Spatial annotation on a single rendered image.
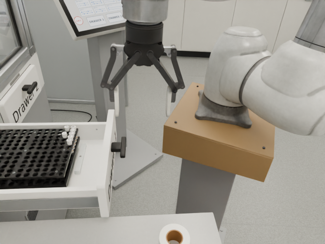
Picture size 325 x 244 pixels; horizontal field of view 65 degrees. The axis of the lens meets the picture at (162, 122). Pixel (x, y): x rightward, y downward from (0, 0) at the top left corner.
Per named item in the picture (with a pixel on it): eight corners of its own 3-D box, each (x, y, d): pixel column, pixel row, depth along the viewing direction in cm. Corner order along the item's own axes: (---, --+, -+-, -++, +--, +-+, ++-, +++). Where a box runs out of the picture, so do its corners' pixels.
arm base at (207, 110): (246, 95, 99) (250, 82, 95) (251, 129, 81) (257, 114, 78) (199, 87, 101) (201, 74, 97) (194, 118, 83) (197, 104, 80)
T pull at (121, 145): (125, 139, 69) (125, 135, 68) (125, 159, 63) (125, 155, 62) (112, 139, 68) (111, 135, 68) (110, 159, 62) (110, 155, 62)
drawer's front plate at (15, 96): (41, 89, 104) (35, 64, 98) (14, 134, 81) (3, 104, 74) (37, 89, 104) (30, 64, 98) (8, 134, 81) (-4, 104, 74)
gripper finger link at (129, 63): (142, 54, 53) (137, 50, 52) (111, 93, 57) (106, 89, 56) (142, 48, 56) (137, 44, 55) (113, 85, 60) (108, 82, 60)
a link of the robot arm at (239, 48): (226, 80, 95) (242, 17, 82) (266, 103, 83) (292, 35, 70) (192, 88, 87) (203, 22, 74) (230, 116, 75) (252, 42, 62)
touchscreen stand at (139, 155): (163, 157, 193) (171, 13, 134) (114, 190, 166) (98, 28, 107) (121, 127, 221) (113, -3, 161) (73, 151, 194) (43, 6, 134)
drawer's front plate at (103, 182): (116, 137, 82) (114, 108, 75) (109, 218, 58) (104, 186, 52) (111, 137, 82) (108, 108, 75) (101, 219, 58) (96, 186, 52)
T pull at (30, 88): (37, 84, 91) (36, 81, 90) (31, 95, 85) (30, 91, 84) (27, 84, 91) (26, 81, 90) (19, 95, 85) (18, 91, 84)
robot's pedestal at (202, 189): (226, 229, 147) (261, 121, 103) (215, 282, 124) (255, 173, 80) (176, 211, 155) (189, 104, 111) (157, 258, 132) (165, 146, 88)
